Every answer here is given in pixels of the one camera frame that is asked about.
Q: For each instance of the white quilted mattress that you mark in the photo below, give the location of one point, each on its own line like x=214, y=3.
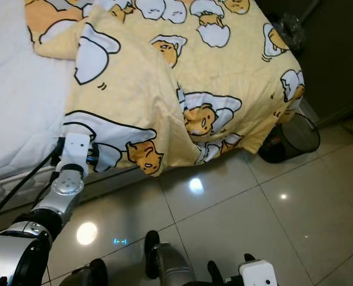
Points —
x=21, y=89

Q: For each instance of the yellow cartoon print blanket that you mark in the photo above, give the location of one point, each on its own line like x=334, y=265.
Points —
x=236, y=71

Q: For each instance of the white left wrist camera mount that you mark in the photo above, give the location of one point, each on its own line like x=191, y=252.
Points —
x=76, y=152

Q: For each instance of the dark wooden cabinet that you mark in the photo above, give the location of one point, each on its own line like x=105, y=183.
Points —
x=337, y=53

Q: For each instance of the black mesh waste bin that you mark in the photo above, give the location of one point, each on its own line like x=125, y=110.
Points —
x=296, y=142

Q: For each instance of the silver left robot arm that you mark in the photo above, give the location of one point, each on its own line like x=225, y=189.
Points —
x=21, y=256

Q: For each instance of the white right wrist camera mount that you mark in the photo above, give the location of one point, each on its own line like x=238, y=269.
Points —
x=258, y=274

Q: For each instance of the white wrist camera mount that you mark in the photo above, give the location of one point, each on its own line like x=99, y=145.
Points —
x=258, y=274
x=76, y=152

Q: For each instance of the grey crumpled plastic bag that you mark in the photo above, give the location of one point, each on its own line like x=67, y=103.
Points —
x=293, y=30

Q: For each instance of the grey robot left leg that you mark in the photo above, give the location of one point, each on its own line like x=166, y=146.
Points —
x=92, y=275

